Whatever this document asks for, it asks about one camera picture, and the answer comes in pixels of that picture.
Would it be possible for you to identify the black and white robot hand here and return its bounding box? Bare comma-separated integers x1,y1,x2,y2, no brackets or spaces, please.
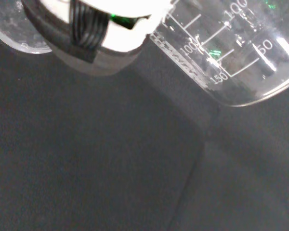
23,0,174,77

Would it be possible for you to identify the clear graduated glass beaker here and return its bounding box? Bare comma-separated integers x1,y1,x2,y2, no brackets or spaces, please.
0,0,54,54

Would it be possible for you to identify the black scalloped bench cloth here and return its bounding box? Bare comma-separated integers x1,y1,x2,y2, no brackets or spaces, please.
0,0,289,231

